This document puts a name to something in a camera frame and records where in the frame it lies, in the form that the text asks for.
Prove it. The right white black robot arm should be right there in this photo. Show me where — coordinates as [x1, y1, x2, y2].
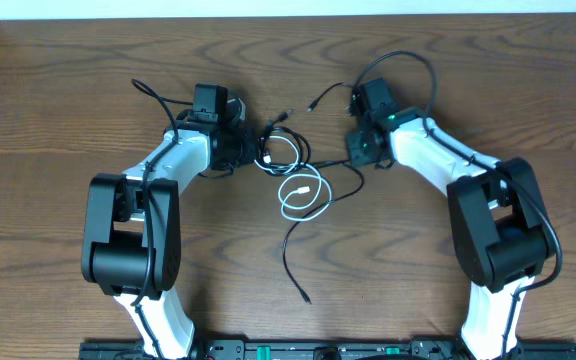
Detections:
[347, 108, 563, 359]

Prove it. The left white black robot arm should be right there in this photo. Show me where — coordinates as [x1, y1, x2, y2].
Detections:
[81, 124, 257, 359]

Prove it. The long black usb cable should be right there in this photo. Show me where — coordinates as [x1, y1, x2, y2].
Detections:
[281, 158, 367, 306]

